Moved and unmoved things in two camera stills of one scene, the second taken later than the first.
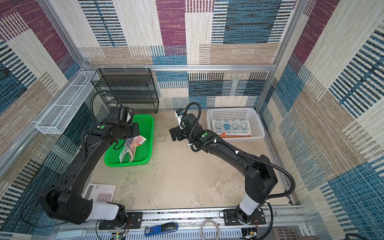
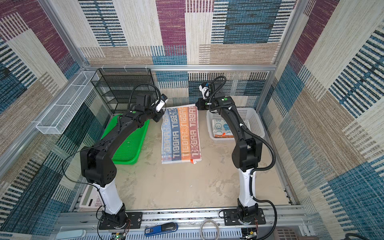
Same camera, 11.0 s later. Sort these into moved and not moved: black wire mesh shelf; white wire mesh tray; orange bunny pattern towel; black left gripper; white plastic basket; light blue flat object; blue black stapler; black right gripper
Moved: black right gripper; black left gripper
Not moved: white plastic basket; black wire mesh shelf; orange bunny pattern towel; light blue flat object; white wire mesh tray; blue black stapler
